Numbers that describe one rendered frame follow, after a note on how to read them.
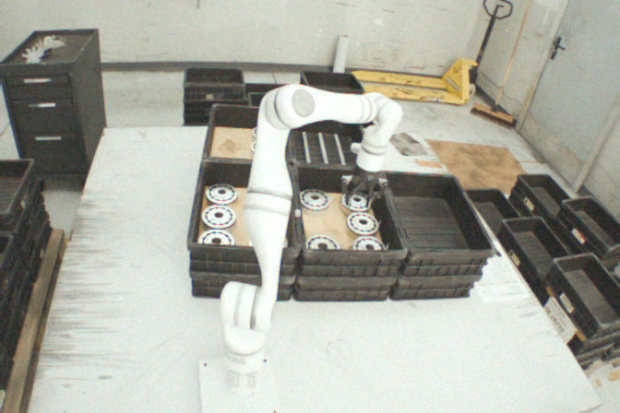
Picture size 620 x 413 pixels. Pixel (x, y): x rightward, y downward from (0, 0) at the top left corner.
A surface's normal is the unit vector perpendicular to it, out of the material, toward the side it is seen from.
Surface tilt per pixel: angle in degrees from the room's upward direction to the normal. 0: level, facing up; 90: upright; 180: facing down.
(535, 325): 0
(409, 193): 90
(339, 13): 90
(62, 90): 90
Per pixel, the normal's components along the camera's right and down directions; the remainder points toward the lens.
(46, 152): 0.21, 0.60
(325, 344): 0.14, -0.80
